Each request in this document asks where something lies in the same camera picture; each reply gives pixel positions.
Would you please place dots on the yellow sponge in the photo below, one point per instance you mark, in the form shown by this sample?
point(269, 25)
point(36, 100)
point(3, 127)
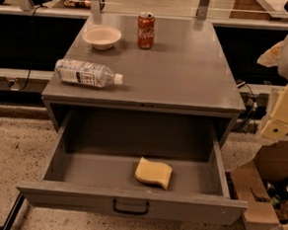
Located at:
point(151, 172)

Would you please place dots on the brown cardboard box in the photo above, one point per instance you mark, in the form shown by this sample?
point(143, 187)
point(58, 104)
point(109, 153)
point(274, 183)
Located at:
point(263, 184)

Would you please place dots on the open grey top drawer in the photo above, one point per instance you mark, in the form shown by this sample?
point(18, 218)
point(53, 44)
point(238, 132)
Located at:
point(96, 154)

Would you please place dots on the black drawer handle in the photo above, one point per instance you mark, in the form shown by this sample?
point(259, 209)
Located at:
point(130, 208)

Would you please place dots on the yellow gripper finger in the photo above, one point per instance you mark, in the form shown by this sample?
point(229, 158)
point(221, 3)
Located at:
point(275, 125)
point(271, 56)

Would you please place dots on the white paper bowl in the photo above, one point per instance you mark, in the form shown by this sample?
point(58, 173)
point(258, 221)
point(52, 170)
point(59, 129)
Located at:
point(101, 37)

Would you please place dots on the grey metal cabinet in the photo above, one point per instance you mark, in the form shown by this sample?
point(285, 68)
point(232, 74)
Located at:
point(185, 71)

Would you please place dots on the red Coca-Cola can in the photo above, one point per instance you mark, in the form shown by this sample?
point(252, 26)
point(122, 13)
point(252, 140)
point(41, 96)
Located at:
point(145, 30)

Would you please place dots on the clear plastic water bottle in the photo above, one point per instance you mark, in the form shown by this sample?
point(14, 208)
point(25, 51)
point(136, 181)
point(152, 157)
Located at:
point(86, 73)

